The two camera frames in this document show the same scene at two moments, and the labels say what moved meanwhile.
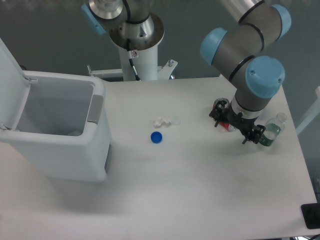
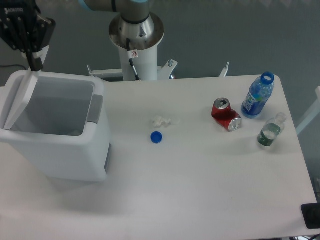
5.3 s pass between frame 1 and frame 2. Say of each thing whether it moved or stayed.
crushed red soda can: stayed
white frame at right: stayed
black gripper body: moved
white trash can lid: moved
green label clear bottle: stayed
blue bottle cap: stayed
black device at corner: stayed
